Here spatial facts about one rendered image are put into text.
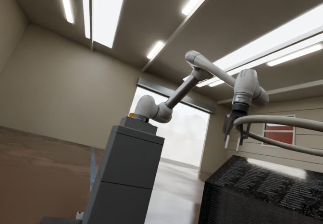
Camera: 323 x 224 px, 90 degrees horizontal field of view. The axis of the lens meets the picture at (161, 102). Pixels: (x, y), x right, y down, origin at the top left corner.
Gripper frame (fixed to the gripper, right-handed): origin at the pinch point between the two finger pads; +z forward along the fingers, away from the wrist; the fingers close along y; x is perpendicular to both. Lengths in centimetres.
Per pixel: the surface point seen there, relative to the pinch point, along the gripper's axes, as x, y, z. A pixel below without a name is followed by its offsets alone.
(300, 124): -24.0, 20.7, -8.5
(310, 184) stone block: 22.7, 34.0, 6.6
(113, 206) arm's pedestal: 13, -67, 61
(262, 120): -20.6, 10.7, -8.4
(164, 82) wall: 545, -441, -279
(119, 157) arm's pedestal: 7, -72, 30
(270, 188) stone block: 24.4, 19.3, 14.6
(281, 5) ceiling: 216, 7, -323
